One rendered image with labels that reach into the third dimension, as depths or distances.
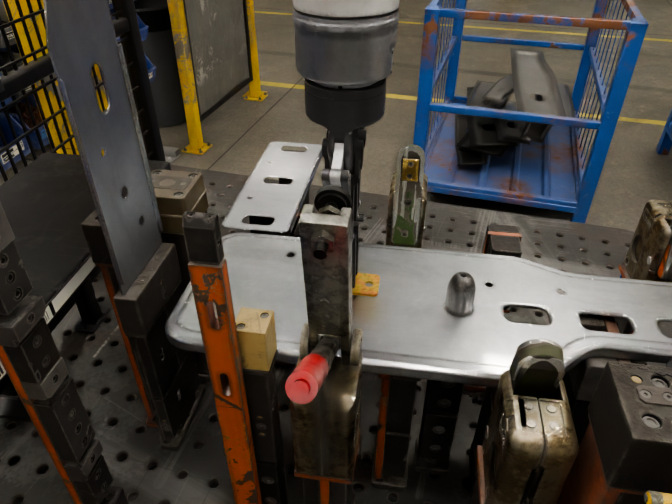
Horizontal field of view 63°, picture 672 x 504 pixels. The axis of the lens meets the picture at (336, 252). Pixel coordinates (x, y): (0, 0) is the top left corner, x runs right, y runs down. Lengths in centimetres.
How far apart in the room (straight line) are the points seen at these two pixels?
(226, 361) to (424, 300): 25
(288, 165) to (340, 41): 49
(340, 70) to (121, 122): 29
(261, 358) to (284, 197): 36
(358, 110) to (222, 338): 24
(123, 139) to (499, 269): 48
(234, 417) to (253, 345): 9
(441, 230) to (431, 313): 70
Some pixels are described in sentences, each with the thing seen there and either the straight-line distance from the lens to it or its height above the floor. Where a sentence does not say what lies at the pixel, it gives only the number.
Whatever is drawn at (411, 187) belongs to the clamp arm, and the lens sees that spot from 74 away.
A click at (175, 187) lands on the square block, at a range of 78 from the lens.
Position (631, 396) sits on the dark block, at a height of 112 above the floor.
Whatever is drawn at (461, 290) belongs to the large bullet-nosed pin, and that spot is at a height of 104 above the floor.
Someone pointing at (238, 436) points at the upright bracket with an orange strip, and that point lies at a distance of 62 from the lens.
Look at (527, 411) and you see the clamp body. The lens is 47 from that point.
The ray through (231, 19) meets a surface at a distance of 380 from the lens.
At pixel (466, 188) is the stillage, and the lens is 259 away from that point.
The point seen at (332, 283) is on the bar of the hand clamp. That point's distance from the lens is 43.
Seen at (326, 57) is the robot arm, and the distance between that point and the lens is 48.
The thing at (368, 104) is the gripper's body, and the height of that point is 125.
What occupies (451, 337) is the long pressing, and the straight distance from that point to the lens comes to 61.
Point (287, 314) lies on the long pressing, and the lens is 63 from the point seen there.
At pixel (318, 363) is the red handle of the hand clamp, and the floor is 113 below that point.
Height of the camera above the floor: 142
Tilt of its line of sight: 36 degrees down
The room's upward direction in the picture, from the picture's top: straight up
